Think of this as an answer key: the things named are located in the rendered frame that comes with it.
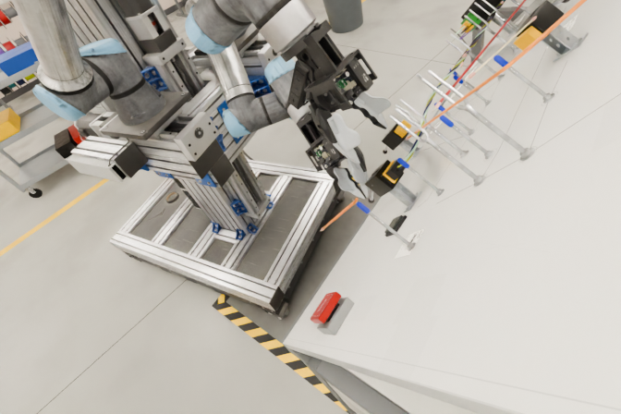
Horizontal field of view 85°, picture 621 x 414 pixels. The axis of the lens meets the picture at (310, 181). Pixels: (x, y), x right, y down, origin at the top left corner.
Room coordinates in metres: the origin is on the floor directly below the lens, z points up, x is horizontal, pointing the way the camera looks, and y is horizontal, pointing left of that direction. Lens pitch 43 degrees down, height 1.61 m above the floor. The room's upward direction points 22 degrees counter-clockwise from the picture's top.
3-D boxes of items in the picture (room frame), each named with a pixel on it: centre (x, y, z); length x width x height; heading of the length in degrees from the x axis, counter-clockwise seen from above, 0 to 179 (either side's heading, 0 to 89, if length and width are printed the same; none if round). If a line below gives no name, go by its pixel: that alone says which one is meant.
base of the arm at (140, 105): (1.08, 0.41, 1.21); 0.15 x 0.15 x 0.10
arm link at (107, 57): (1.07, 0.42, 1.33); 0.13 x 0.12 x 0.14; 139
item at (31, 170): (3.27, 2.12, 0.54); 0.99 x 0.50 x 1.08; 112
